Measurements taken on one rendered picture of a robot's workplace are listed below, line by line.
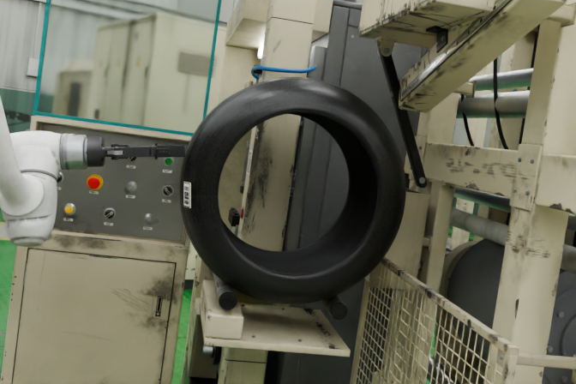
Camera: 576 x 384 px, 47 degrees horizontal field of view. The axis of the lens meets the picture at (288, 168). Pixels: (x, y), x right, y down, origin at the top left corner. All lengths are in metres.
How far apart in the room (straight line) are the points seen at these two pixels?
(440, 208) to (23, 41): 9.06
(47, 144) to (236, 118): 0.45
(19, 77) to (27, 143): 8.91
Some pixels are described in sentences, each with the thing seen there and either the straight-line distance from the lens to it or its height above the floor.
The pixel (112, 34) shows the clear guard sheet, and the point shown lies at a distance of 2.26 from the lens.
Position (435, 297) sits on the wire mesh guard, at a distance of 1.59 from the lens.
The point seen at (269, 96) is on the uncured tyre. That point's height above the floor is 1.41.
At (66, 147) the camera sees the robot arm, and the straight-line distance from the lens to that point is 1.67.
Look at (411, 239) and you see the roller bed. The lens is 2.03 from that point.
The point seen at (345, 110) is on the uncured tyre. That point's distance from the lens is 1.62.
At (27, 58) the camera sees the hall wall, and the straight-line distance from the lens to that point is 10.61.
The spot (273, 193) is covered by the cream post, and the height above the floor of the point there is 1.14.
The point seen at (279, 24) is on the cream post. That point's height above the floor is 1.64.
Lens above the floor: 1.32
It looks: 3 degrees down
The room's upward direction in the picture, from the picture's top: 8 degrees clockwise
